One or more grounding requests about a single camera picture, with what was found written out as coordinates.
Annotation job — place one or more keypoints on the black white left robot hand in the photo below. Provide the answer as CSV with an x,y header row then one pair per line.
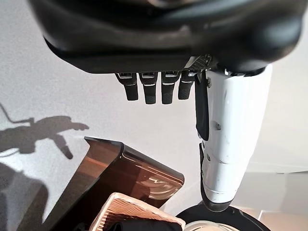
x,y
168,31

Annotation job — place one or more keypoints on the round glass washing machine door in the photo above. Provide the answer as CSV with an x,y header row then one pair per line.
x,y
192,216

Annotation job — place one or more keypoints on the rectangular wicker laundry basket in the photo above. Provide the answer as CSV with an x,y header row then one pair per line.
x,y
125,209

